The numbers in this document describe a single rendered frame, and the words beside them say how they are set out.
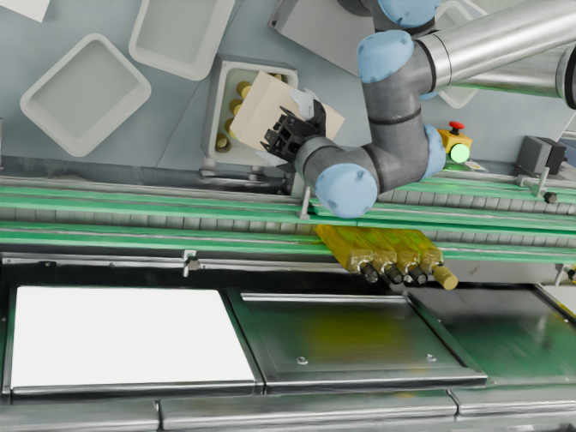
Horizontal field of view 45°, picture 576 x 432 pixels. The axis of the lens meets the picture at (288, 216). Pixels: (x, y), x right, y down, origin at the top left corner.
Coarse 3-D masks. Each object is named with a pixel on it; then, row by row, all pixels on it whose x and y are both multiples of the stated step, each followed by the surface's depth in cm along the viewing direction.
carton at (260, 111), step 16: (256, 80) 125; (272, 80) 119; (256, 96) 122; (272, 96) 120; (288, 96) 121; (240, 112) 126; (256, 112) 121; (272, 112) 122; (336, 112) 128; (240, 128) 124; (256, 128) 122; (272, 128) 123; (336, 128) 127; (256, 144) 123
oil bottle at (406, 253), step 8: (384, 232) 158; (392, 232) 159; (392, 240) 155; (400, 240) 156; (400, 248) 152; (408, 248) 153; (400, 256) 150; (408, 256) 149; (416, 256) 150; (400, 264) 150
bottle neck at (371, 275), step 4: (364, 260) 145; (360, 264) 145; (364, 264) 144; (368, 264) 143; (360, 268) 144; (364, 268) 143; (368, 268) 142; (372, 268) 142; (360, 272) 145; (364, 272) 142; (368, 272) 141; (372, 272) 141; (376, 272) 141; (364, 276) 142; (368, 276) 141; (372, 276) 143; (376, 276) 142; (368, 280) 142; (372, 280) 142; (376, 280) 142
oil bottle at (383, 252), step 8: (360, 232) 156; (368, 232) 157; (376, 232) 158; (368, 240) 152; (376, 240) 153; (384, 240) 154; (376, 248) 149; (384, 248) 150; (392, 248) 151; (376, 256) 148; (384, 256) 147; (392, 256) 148; (376, 264) 148
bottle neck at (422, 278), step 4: (408, 264) 149; (412, 264) 149; (416, 264) 149; (408, 268) 149; (412, 268) 147; (416, 268) 147; (420, 268) 147; (408, 272) 148; (412, 272) 147; (416, 272) 146; (420, 272) 146; (424, 272) 146; (412, 276) 147; (416, 276) 146; (420, 276) 148; (424, 276) 147; (428, 276) 146; (416, 280) 146; (420, 280) 147; (424, 280) 146; (420, 284) 146
